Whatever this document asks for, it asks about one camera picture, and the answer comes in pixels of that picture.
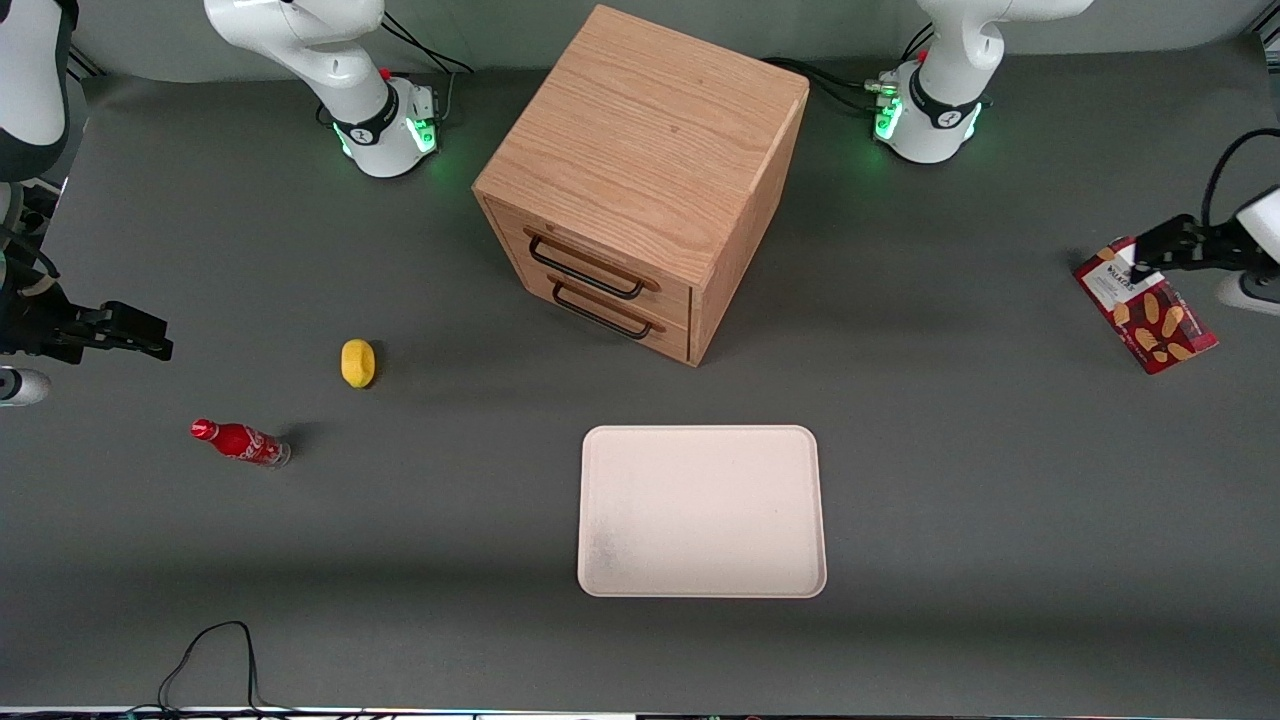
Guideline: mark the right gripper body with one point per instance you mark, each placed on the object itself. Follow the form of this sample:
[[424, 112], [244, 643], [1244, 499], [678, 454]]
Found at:
[[38, 325]]

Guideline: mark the red cookie box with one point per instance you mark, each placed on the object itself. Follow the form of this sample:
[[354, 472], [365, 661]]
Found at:
[[1160, 330]]

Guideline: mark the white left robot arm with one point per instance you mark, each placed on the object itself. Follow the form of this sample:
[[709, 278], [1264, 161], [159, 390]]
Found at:
[[945, 60]]

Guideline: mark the cream plastic tray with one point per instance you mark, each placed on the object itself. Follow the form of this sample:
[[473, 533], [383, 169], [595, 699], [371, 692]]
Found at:
[[700, 510]]

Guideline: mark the red cola bottle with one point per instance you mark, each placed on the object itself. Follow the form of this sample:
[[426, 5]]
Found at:
[[240, 441]]

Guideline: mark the yellow lemon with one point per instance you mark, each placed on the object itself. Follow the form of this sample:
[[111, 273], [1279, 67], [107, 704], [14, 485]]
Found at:
[[358, 363]]

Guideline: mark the wooden drawer front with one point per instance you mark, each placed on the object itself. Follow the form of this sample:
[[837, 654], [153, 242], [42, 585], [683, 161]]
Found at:
[[600, 285], [580, 325]]

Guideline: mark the wooden drawer cabinet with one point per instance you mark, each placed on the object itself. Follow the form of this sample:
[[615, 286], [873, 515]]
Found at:
[[650, 130]]

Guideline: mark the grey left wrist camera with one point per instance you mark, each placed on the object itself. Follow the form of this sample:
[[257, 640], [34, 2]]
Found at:
[[1255, 293]]

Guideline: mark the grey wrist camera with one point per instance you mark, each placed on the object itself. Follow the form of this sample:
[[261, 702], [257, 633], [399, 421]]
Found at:
[[22, 387], [1255, 293]]

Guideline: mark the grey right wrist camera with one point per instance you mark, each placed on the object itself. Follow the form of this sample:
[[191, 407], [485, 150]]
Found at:
[[22, 387]]

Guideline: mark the aluminium frame post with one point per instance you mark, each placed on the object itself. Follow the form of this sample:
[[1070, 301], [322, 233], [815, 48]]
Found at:
[[1270, 38], [85, 63]]

